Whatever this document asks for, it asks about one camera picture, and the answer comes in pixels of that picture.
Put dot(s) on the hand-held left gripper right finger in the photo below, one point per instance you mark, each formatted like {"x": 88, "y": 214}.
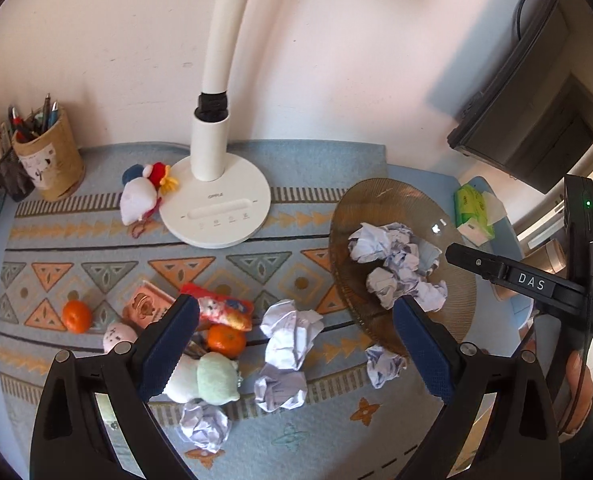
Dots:
{"x": 421, "y": 345}

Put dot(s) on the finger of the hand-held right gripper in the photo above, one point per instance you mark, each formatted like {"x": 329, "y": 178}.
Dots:
{"x": 476, "y": 261}

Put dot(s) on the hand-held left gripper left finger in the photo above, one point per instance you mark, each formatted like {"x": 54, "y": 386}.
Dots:
{"x": 169, "y": 345}

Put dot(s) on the white paper ball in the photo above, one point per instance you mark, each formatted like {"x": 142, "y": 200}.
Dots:
{"x": 281, "y": 386}
{"x": 204, "y": 425}
{"x": 384, "y": 366}
{"x": 291, "y": 332}

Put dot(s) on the pink cardboard box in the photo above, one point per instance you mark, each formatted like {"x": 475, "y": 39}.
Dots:
{"x": 146, "y": 305}

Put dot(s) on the green and white plush toy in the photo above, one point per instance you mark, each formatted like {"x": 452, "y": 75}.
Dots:
{"x": 206, "y": 376}

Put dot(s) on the small pink plush toy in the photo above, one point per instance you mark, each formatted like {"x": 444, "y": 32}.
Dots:
{"x": 118, "y": 337}

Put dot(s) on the orange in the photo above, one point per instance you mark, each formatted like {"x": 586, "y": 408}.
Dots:
{"x": 225, "y": 339}
{"x": 76, "y": 316}

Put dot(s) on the red snack packet plush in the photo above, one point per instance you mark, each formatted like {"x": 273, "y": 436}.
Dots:
{"x": 221, "y": 308}

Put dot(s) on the pile of papers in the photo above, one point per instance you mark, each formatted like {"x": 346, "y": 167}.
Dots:
{"x": 376, "y": 245}

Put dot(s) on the brown ribbed glass plate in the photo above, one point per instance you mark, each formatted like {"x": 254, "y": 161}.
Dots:
{"x": 371, "y": 200}

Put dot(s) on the white duck plush toy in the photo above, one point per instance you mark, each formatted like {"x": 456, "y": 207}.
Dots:
{"x": 139, "y": 197}

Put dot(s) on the person's right hand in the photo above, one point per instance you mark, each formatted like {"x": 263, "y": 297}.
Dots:
{"x": 580, "y": 390}

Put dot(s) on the plain light blue mat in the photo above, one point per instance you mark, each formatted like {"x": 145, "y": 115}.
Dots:
{"x": 507, "y": 247}

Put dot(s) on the green tissue pack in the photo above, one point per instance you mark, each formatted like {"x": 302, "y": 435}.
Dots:
{"x": 474, "y": 207}

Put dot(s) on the beige tumbler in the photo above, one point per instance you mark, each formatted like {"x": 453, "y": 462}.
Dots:
{"x": 551, "y": 256}

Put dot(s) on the patterned blue mat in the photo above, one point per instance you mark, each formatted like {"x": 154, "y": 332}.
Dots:
{"x": 101, "y": 240}

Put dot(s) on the white desk lamp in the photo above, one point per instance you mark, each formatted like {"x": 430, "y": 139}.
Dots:
{"x": 211, "y": 210}

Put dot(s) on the black monitor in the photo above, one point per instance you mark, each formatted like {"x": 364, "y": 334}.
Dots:
{"x": 536, "y": 100}

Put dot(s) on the cork pen holder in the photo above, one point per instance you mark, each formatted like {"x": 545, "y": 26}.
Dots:
{"x": 51, "y": 165}

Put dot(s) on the dark pen holder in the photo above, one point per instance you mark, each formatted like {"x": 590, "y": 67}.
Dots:
{"x": 9, "y": 177}

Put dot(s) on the bunch of pens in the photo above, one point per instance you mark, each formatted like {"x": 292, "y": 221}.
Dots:
{"x": 31, "y": 121}

